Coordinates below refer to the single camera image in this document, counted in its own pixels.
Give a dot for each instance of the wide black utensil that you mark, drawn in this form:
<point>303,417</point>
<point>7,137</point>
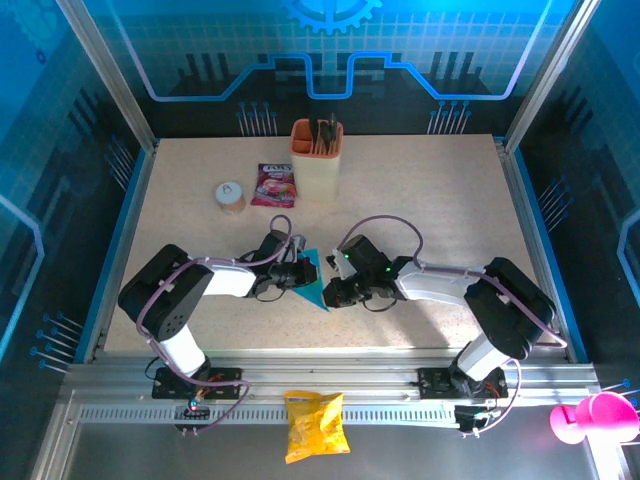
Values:
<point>328,127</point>

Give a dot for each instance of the slim black utensil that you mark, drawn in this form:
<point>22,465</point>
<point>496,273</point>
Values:
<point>314,129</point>

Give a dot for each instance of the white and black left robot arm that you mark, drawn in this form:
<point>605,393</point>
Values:
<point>167,305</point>

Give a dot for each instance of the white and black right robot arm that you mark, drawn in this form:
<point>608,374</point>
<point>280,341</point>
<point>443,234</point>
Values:
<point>510,310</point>

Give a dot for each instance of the purple snack pouch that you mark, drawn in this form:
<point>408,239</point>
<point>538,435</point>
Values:
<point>274,186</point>

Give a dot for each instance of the cream utensil holder orange rim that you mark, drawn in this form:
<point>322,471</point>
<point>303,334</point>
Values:
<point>316,175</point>

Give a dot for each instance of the small black controller board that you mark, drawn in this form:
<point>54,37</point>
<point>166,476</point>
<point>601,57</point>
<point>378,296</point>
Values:
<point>192,412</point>
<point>470,417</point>

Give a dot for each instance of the aluminium frame post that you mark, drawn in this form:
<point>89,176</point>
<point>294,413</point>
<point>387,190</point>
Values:
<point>111,75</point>
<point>547,75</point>

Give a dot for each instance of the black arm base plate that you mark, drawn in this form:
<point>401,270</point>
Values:
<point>227,382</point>
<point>435,382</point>

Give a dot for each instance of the aluminium side rail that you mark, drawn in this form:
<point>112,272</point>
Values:
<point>124,250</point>
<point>534,250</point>

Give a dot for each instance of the small pull-tab can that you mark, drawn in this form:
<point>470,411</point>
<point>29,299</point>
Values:
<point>230,196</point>

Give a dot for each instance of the aluminium table edge rail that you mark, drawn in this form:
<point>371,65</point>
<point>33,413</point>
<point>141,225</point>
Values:
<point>325,372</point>

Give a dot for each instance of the pink plastic object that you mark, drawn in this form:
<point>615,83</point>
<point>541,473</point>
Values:
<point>600,417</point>

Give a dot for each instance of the yellow chip bag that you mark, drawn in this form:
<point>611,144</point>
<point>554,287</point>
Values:
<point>315,430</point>

